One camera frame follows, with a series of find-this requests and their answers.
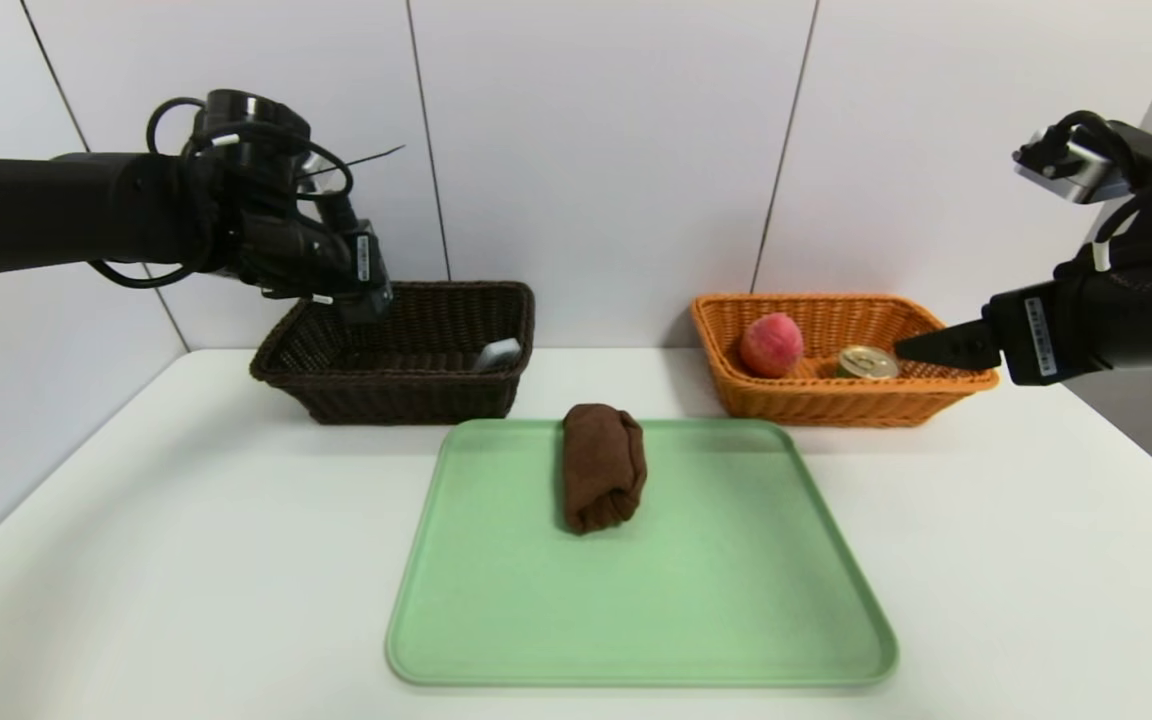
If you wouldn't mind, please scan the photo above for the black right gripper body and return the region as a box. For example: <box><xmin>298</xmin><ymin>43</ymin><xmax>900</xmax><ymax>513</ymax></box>
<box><xmin>981</xmin><ymin>270</ymin><xmax>1152</xmax><ymax>387</ymax></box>

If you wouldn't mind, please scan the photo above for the round tin can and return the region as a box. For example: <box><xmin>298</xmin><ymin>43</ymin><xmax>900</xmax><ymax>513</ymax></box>
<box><xmin>835</xmin><ymin>344</ymin><xmax>902</xmax><ymax>382</ymax></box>

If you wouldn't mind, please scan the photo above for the red peach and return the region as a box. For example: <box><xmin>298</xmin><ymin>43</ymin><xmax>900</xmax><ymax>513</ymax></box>
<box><xmin>738</xmin><ymin>312</ymin><xmax>805</xmax><ymax>380</ymax></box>

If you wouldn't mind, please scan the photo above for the brown towel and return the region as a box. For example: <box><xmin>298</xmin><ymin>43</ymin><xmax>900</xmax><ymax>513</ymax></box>
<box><xmin>562</xmin><ymin>403</ymin><xmax>649</xmax><ymax>537</ymax></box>

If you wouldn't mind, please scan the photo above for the clear grey plastic case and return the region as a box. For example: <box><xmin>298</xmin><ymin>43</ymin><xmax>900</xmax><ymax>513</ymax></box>
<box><xmin>472</xmin><ymin>337</ymin><xmax>524</xmax><ymax>374</ymax></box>

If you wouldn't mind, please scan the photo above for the orange wicker basket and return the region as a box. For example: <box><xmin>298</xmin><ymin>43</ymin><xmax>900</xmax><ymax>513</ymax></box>
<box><xmin>690</xmin><ymin>293</ymin><xmax>1000</xmax><ymax>430</ymax></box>

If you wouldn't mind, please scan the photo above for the dark brown wicker basket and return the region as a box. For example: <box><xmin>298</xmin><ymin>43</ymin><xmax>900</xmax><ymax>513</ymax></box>
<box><xmin>250</xmin><ymin>281</ymin><xmax>537</xmax><ymax>426</ymax></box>

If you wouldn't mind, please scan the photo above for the light green plastic tray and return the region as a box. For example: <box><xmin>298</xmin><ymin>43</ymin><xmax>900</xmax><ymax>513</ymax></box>
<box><xmin>386</xmin><ymin>418</ymin><xmax>899</xmax><ymax>689</ymax></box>

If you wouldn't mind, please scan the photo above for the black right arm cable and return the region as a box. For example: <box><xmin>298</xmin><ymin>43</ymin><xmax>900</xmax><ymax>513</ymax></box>
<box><xmin>1036</xmin><ymin>110</ymin><xmax>1152</xmax><ymax>273</ymax></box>

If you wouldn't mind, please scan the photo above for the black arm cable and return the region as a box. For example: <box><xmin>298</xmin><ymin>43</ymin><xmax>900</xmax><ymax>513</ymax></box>
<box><xmin>86</xmin><ymin>96</ymin><xmax>357</xmax><ymax>292</ymax></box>
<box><xmin>1036</xmin><ymin>110</ymin><xmax>1152</xmax><ymax>273</ymax></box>

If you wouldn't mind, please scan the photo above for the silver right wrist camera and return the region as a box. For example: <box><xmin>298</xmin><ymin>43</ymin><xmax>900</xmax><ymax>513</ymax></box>
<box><xmin>1012</xmin><ymin>122</ymin><xmax>1137</xmax><ymax>206</ymax></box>

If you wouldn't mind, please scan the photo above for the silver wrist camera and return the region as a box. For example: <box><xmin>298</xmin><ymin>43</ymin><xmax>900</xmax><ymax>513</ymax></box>
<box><xmin>1012</xmin><ymin>122</ymin><xmax>1137</xmax><ymax>206</ymax></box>
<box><xmin>298</xmin><ymin>150</ymin><xmax>339</xmax><ymax>193</ymax></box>

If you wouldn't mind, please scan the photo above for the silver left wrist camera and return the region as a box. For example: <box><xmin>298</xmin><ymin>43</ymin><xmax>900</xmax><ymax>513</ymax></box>
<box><xmin>298</xmin><ymin>150</ymin><xmax>339</xmax><ymax>193</ymax></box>

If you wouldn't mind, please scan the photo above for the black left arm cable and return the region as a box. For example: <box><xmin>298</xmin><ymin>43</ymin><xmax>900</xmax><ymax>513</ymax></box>
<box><xmin>86</xmin><ymin>96</ymin><xmax>357</xmax><ymax>292</ymax></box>

